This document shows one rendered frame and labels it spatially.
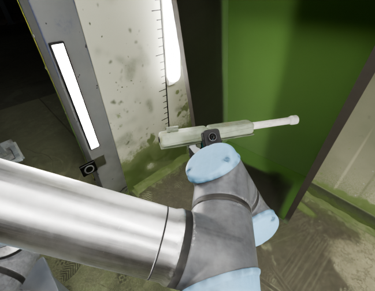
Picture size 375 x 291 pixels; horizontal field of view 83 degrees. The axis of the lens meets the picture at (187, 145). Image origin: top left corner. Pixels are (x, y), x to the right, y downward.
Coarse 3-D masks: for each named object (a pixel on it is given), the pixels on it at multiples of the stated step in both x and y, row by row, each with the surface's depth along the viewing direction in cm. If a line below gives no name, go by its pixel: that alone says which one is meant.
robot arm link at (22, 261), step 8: (0, 248) 60; (8, 248) 61; (16, 248) 62; (0, 256) 60; (8, 256) 62; (16, 256) 64; (24, 256) 66; (32, 256) 68; (0, 264) 61; (8, 264) 62; (16, 264) 64; (24, 264) 66; (32, 264) 69; (16, 272) 63; (24, 272) 66
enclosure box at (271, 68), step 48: (192, 0) 77; (240, 0) 90; (288, 0) 79; (336, 0) 70; (192, 48) 88; (240, 48) 104; (288, 48) 90; (336, 48) 79; (192, 96) 102; (240, 96) 124; (288, 96) 105; (336, 96) 90; (240, 144) 154; (288, 144) 125; (288, 192) 128
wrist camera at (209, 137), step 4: (204, 132) 54; (208, 132) 55; (212, 132) 55; (216, 132) 55; (204, 136) 54; (208, 136) 54; (212, 136) 54; (216, 136) 55; (220, 136) 55; (204, 140) 55; (208, 140) 54; (212, 140) 54; (216, 140) 55; (220, 140) 55; (204, 144) 55; (208, 144) 54
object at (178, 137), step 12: (240, 120) 71; (276, 120) 72; (288, 120) 73; (168, 132) 64; (180, 132) 64; (192, 132) 65; (228, 132) 67; (240, 132) 69; (252, 132) 70; (168, 144) 64; (180, 144) 65; (192, 144) 66
